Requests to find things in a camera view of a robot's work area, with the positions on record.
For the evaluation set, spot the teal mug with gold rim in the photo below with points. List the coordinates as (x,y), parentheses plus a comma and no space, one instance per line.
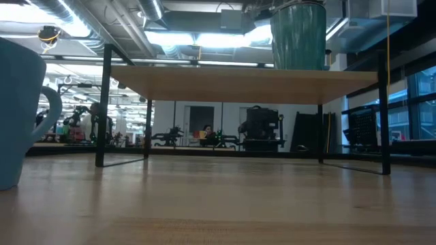
(298,37)

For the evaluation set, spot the light blue faceted mug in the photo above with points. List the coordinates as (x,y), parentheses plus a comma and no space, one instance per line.
(17,112)

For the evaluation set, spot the black background robot arm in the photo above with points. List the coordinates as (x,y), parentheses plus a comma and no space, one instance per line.
(168,136)

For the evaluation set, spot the person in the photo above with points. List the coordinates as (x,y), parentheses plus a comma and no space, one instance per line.
(89,122)
(207,130)

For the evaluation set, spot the yellow cup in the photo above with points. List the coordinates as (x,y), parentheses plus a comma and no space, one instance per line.
(202,134)

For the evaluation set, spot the black equipment rack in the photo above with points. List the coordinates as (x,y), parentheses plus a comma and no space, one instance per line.
(262,126)

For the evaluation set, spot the black leaning panel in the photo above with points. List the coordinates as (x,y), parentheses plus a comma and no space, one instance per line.
(306,132)

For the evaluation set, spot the grey ceiling box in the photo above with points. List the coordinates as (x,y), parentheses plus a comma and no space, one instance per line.
(231,19)

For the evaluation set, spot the black perforated cart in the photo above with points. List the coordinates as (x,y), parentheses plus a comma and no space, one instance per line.
(362,127)

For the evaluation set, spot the white ceiling box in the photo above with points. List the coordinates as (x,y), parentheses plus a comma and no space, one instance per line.
(393,8)

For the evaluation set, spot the wooden shelf with black frame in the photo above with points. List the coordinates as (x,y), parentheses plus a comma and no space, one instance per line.
(238,85)

